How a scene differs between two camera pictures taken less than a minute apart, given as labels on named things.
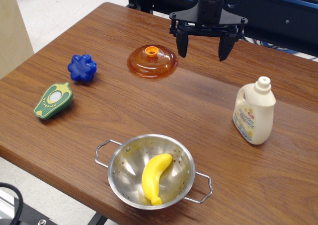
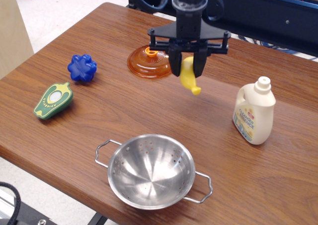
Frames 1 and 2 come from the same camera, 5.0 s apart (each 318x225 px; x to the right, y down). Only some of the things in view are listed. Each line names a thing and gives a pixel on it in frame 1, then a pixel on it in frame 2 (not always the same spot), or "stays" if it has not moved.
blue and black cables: [288, 51] stays
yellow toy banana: [151, 175] -> [187, 76]
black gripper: [207, 18] -> [188, 31]
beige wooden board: [15, 45] stays
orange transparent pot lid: [152, 61] stays
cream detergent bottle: [253, 112] stays
